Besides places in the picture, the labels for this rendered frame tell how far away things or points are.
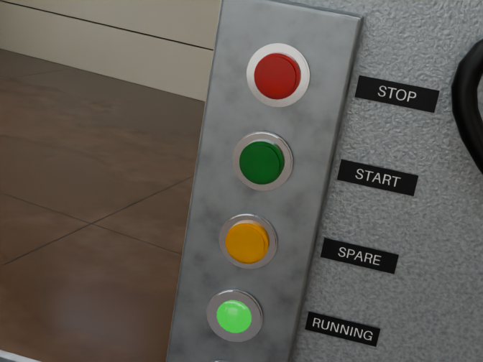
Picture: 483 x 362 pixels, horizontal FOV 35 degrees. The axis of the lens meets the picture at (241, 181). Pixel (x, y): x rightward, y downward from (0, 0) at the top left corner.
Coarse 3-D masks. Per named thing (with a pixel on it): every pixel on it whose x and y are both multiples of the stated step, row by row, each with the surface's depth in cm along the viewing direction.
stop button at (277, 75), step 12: (264, 60) 42; (276, 60) 42; (288, 60) 42; (264, 72) 42; (276, 72) 42; (288, 72) 42; (264, 84) 42; (276, 84) 42; (288, 84) 42; (276, 96) 42
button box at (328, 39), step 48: (240, 0) 42; (240, 48) 43; (336, 48) 42; (240, 96) 43; (336, 96) 42; (288, 144) 44; (336, 144) 44; (192, 192) 46; (240, 192) 45; (288, 192) 44; (192, 240) 46; (288, 240) 45; (192, 288) 47; (240, 288) 47; (288, 288) 46; (192, 336) 48; (288, 336) 47
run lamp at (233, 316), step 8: (224, 304) 47; (232, 304) 47; (240, 304) 47; (224, 312) 47; (232, 312) 47; (240, 312) 46; (248, 312) 47; (224, 320) 47; (232, 320) 47; (240, 320) 47; (248, 320) 47; (224, 328) 47; (232, 328) 47; (240, 328) 47
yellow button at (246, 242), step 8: (240, 224) 45; (248, 224) 45; (256, 224) 45; (232, 232) 45; (240, 232) 45; (248, 232) 45; (256, 232) 45; (264, 232) 45; (232, 240) 45; (240, 240) 45; (248, 240) 45; (256, 240) 45; (264, 240) 45; (232, 248) 45; (240, 248) 45; (248, 248) 45; (256, 248) 45; (264, 248) 45; (232, 256) 46; (240, 256) 45; (248, 256) 45; (256, 256) 45
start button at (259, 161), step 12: (252, 144) 43; (264, 144) 43; (240, 156) 44; (252, 156) 43; (264, 156) 43; (276, 156) 43; (240, 168) 44; (252, 168) 44; (264, 168) 43; (276, 168) 43; (252, 180) 44; (264, 180) 44
